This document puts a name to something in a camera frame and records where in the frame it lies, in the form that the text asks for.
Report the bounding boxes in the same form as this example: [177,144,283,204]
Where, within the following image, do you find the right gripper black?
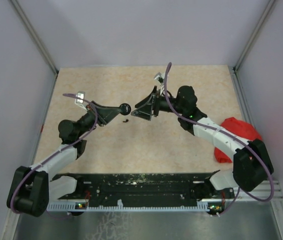
[131,85,185,121]

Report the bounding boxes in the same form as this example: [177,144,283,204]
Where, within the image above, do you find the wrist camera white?
[153,72,166,95]
[74,91,89,111]

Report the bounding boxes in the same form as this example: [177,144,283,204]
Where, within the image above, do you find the red cloth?
[214,117,263,164]

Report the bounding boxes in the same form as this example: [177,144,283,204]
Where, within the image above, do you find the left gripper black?
[76,100,122,139]

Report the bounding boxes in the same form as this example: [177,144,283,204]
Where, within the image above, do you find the white cable duct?
[46,199,218,212]

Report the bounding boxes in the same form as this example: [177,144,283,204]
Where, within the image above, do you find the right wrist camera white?
[153,72,166,95]

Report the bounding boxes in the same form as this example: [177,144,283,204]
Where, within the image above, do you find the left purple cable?
[10,93,99,215]

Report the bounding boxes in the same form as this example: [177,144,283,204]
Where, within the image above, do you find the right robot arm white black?
[131,85,274,198]

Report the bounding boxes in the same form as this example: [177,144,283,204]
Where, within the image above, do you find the purple cable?
[163,61,275,202]
[10,93,99,215]

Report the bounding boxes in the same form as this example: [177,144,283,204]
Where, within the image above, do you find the left aluminium frame post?
[8,0,59,76]

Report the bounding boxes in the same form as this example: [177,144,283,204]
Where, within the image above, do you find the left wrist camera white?
[74,91,89,111]

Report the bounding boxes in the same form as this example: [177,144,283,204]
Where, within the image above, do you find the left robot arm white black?
[6,101,131,217]

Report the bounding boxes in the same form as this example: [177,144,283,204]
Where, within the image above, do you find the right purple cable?
[163,61,275,202]

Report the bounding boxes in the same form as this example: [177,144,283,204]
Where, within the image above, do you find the right aluminium frame post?
[232,0,279,73]

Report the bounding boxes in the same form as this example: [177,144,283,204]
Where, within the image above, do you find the aluminium frame post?
[8,0,59,76]
[232,0,279,73]

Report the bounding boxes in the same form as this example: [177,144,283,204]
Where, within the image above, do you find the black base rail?
[61,173,235,208]

